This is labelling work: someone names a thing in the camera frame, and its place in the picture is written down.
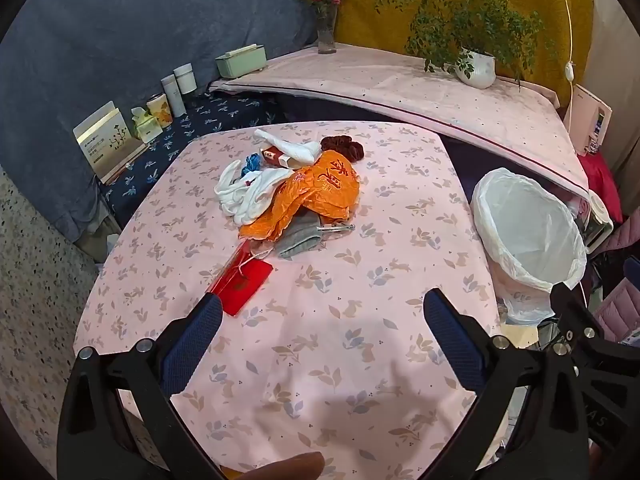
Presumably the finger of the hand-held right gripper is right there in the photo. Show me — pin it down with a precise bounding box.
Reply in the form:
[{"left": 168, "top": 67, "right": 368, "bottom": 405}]
[{"left": 549, "top": 284, "right": 613, "bottom": 356}]

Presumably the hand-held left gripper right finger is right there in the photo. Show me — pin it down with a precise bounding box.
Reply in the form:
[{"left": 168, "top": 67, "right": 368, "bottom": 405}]
[{"left": 423, "top": 288, "right": 593, "bottom": 480}]

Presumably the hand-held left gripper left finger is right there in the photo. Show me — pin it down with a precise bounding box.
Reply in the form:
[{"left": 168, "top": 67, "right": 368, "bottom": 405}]
[{"left": 56, "top": 292, "right": 224, "bottom": 480}]

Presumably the red envelope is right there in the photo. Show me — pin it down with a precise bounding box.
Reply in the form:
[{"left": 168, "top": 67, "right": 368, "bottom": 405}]
[{"left": 210, "top": 242, "right": 275, "bottom": 317}]

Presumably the white bag-lined waste bin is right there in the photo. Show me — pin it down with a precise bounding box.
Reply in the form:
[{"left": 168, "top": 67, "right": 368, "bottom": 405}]
[{"left": 470, "top": 167, "right": 588, "bottom": 326}]

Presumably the grey sock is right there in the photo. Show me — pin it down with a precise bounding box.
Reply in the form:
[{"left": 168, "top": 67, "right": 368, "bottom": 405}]
[{"left": 275, "top": 216, "right": 326, "bottom": 261}]

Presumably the white cloth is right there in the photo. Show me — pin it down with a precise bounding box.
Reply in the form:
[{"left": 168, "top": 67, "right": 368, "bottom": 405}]
[{"left": 214, "top": 160, "right": 296, "bottom": 226}]

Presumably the orange plastic bag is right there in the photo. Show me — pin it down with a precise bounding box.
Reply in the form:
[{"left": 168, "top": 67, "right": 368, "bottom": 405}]
[{"left": 239, "top": 152, "right": 362, "bottom": 242}]

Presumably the white paper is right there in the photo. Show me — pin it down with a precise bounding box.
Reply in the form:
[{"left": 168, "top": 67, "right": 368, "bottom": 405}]
[{"left": 254, "top": 129, "right": 323, "bottom": 168}]

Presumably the person's left hand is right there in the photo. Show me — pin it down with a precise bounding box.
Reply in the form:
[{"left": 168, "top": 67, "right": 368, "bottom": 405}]
[{"left": 220, "top": 451, "right": 326, "bottom": 480}]

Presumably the beige cardboard piece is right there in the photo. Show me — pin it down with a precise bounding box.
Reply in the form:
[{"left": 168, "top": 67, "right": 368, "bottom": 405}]
[{"left": 500, "top": 322, "right": 541, "bottom": 351}]

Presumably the pink down jacket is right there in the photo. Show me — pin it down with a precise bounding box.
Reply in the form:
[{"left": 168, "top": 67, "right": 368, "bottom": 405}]
[{"left": 595, "top": 215, "right": 640, "bottom": 341}]

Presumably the white glass kettle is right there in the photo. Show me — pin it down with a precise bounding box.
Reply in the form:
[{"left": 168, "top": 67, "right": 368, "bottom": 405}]
[{"left": 575, "top": 190, "right": 615, "bottom": 256}]

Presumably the red cloth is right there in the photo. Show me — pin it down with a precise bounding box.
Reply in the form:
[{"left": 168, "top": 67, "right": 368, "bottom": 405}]
[{"left": 577, "top": 152, "right": 625, "bottom": 226}]

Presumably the pink water dispenser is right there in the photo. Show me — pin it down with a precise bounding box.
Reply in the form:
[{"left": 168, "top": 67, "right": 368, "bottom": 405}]
[{"left": 567, "top": 85, "right": 613, "bottom": 157}]

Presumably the white gold gift box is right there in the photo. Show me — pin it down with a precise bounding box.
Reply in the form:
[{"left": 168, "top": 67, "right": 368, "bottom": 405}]
[{"left": 73, "top": 101, "right": 148, "bottom": 184}]

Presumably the green white tissue pack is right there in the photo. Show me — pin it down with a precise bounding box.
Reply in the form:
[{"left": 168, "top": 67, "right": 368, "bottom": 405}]
[{"left": 130, "top": 106, "right": 163, "bottom": 143}]

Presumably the dark red scrunchie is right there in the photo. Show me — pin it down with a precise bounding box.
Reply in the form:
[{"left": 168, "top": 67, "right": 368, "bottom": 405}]
[{"left": 320, "top": 136, "right": 366, "bottom": 163}]

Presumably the yellow white box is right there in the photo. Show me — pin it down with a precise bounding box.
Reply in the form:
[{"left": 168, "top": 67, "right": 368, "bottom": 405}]
[{"left": 146, "top": 95, "right": 173, "bottom": 126}]

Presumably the beige curtain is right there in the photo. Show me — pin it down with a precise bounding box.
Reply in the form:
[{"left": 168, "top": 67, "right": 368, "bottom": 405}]
[{"left": 575, "top": 0, "right": 640, "bottom": 221}]

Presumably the tall white canister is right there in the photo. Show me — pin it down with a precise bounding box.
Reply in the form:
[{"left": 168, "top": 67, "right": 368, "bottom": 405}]
[{"left": 161, "top": 75, "right": 187, "bottom": 118}]

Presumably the short white canister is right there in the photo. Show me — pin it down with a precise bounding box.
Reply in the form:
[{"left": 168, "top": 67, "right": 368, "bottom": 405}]
[{"left": 173, "top": 63, "right": 197, "bottom": 95}]

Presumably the pink dotted sheet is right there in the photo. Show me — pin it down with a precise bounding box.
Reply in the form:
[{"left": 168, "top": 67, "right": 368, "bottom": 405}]
[{"left": 209, "top": 42, "right": 591, "bottom": 196}]

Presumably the green plant in white pot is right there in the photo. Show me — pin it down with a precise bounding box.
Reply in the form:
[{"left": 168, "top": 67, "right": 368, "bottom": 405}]
[{"left": 375, "top": 0, "right": 556, "bottom": 90}]

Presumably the light green box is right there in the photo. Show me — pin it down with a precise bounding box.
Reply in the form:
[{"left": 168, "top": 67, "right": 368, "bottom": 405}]
[{"left": 215, "top": 45, "right": 268, "bottom": 79}]

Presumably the blue-grey hanging cloth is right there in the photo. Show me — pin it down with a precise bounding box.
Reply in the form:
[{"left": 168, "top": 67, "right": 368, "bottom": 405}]
[{"left": 0, "top": 0, "right": 341, "bottom": 256}]

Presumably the glass vase with pink flowers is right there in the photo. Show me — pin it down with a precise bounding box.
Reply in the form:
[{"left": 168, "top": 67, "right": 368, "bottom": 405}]
[{"left": 295, "top": 0, "right": 347, "bottom": 55}]

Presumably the mustard yellow hanging cloth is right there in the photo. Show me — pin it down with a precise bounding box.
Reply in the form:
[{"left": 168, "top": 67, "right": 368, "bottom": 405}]
[{"left": 335, "top": 0, "right": 596, "bottom": 108}]

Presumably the white cable with switch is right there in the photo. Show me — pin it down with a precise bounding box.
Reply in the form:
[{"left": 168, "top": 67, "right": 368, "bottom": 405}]
[{"left": 555, "top": 0, "right": 581, "bottom": 126}]

